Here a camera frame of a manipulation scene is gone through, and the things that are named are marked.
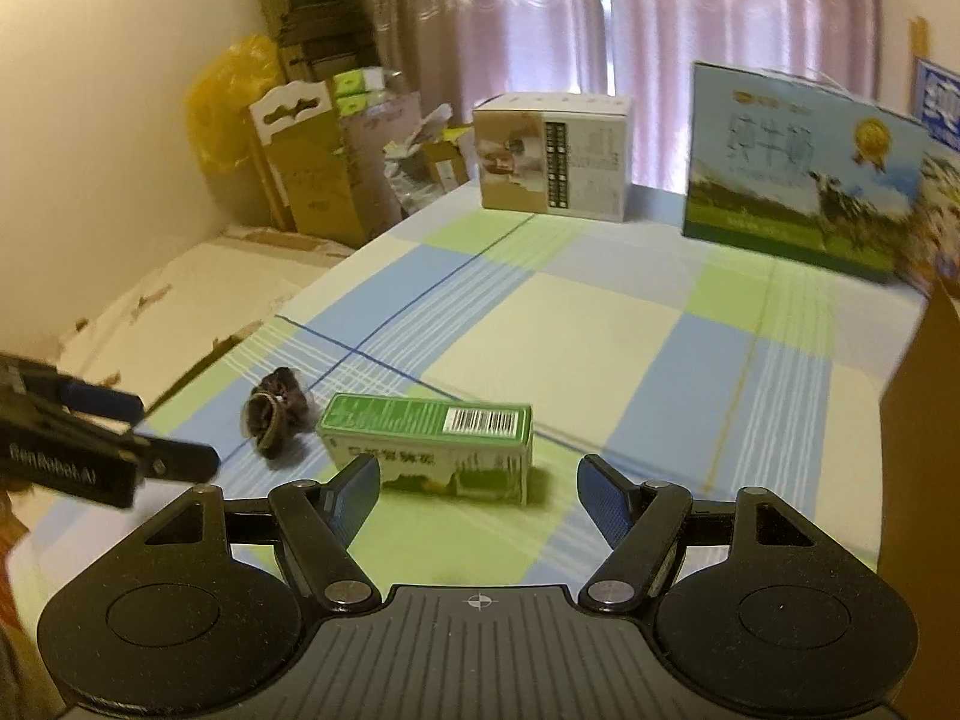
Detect light blue milk carton box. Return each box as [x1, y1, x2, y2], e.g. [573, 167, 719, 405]
[682, 62, 929, 283]

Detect checkered bed sheet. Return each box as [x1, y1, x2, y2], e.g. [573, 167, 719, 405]
[0, 179, 932, 616]

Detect green spray medicine box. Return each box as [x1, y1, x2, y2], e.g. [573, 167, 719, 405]
[317, 394, 532, 504]

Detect brown cardboard carton with handle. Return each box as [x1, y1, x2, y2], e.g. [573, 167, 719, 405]
[245, 78, 404, 251]

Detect beige white product box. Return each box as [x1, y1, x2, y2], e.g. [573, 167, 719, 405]
[472, 91, 635, 223]

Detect flattened cardboard on floor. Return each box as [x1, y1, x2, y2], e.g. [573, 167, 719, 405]
[55, 226, 353, 408]

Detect pink curtain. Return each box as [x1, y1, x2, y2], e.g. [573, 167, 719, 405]
[364, 0, 880, 192]

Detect yellow plastic bag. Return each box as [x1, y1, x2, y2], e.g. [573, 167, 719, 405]
[184, 32, 290, 226]

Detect dark blue milk carton box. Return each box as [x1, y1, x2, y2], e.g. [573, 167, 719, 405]
[900, 59, 960, 294]

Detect black folding cart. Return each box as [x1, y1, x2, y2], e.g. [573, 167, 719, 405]
[257, 0, 381, 83]

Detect green tissue packs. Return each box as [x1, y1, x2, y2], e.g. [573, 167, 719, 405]
[329, 67, 387, 117]

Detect person's left hand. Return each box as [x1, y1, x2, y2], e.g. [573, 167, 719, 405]
[0, 478, 32, 559]

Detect dark brown hair scrunchie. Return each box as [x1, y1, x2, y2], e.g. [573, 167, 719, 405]
[241, 366, 314, 460]

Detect brown white storage box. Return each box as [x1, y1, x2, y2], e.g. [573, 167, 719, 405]
[878, 283, 960, 718]

